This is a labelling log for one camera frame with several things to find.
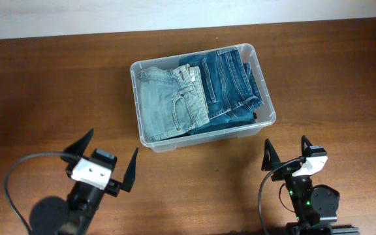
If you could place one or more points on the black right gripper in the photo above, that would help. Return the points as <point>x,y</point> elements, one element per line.
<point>269,160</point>

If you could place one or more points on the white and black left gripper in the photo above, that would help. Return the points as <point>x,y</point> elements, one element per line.
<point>113,186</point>

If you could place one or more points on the dark blue jeans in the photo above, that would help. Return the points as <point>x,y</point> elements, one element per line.
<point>230,89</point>

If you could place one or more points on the light blue jeans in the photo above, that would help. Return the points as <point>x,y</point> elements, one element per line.
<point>172,101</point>

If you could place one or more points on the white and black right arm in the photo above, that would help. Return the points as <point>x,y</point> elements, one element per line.
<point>315,207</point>

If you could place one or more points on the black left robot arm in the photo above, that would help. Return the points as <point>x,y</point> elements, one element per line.
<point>54,215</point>

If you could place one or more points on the clear plastic storage container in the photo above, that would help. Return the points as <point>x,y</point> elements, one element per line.
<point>266,114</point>

